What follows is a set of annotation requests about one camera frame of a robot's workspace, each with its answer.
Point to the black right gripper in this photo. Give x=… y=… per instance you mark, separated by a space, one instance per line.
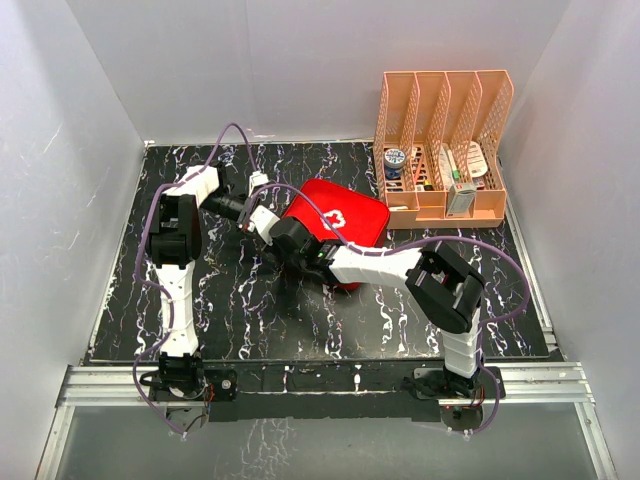
x=274 y=245

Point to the red black medicine case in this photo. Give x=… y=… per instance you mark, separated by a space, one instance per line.
x=329 y=210

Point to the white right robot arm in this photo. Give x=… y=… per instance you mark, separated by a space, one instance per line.
x=447 y=289

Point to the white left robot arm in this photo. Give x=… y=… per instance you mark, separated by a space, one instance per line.
x=173 y=242

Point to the round blue patterned tin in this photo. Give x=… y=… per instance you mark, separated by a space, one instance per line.
x=394 y=161

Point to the grey stapler box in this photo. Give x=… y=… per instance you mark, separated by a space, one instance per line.
x=460 y=197

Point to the peach plastic desk organizer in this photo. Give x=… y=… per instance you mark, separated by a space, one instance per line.
x=432 y=116

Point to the pink white card pack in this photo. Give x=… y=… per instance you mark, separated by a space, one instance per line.
x=476 y=162

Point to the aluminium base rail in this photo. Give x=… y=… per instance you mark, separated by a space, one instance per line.
x=520 y=382

